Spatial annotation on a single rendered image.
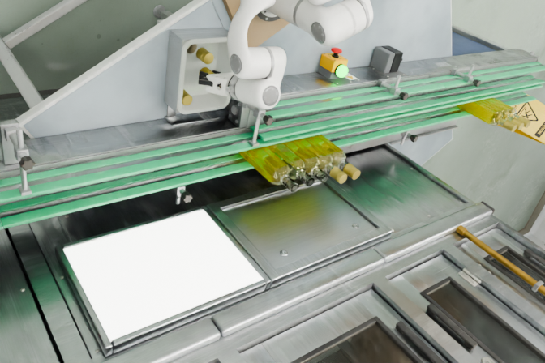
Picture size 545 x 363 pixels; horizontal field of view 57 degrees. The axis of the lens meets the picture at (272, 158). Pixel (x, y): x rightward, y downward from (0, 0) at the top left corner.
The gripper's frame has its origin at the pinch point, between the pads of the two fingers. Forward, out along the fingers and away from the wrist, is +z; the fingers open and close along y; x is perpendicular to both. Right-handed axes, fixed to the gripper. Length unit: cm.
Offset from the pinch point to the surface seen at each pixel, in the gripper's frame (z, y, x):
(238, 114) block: 0.1, 10.0, -12.2
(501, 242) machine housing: -53, 80, -53
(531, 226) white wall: 156, 612, -281
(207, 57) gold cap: 1.3, -0.2, 5.6
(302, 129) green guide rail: -7.1, 30.0, -17.9
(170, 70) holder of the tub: 6.3, -9.2, 1.6
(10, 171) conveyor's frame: 1, -54, -18
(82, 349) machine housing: -32, -51, -48
